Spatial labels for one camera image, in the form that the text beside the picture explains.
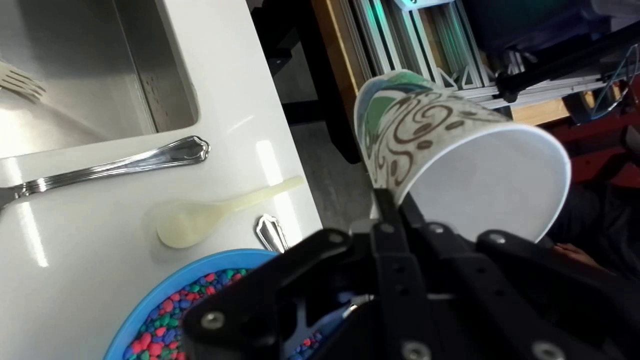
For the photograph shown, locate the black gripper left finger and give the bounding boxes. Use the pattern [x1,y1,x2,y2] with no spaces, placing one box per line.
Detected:
[183,230,374,360]

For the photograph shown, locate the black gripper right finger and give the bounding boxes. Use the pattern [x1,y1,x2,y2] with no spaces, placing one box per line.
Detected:
[403,201,640,360]

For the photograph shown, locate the patterned paper cup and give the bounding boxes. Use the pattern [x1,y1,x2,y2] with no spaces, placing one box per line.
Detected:
[354,70,570,242]

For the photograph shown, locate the blue bowl with beads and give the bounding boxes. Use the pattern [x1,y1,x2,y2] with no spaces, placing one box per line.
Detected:
[105,251,378,360]

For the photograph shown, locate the white plastic spoon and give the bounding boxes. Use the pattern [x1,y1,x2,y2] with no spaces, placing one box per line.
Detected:
[155,176,305,251]

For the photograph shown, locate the metal spoon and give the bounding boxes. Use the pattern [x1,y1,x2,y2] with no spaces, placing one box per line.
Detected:
[0,136,211,208]

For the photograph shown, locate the stainless steel sink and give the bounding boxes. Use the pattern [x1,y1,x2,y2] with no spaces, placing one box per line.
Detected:
[0,0,198,158]

